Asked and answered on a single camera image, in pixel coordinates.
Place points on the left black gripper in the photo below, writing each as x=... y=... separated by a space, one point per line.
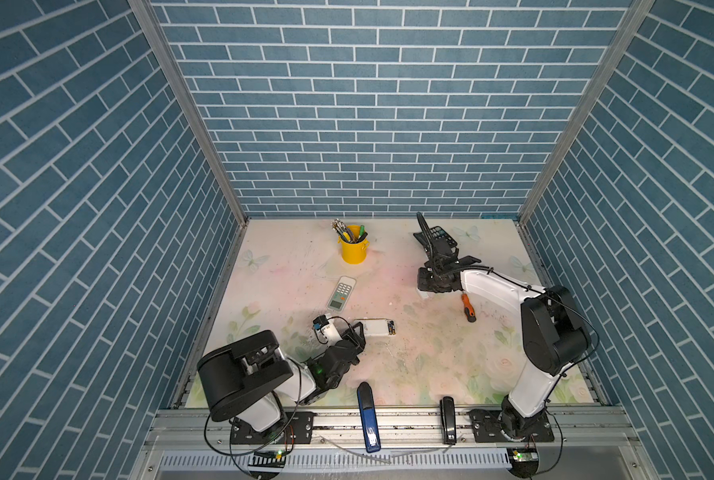
x=354 y=341

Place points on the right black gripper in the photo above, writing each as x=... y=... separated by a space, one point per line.
x=421 y=281

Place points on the orange black handled screwdriver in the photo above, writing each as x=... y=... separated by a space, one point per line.
x=469 y=310

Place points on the white remote control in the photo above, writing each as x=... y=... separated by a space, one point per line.
x=376 y=327
x=341 y=294

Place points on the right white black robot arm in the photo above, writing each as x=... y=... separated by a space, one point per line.
x=555 y=336

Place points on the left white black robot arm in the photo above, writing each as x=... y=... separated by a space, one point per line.
x=244 y=380

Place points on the black desk calculator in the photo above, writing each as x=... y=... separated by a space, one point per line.
x=441 y=243

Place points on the yellow metal pen cup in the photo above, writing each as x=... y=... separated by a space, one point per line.
x=354 y=253

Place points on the bundle of pencils in cup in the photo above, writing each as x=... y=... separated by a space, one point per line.
x=343 y=231

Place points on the blue black clamp handle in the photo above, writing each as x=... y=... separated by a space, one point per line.
x=368 y=415

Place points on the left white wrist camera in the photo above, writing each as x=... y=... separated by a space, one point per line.
x=325 y=331

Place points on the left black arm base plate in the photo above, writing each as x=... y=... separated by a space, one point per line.
x=300 y=425

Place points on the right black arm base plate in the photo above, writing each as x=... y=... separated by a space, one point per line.
x=494 y=426

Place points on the aluminium front rail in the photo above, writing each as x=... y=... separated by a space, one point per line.
x=584 y=425

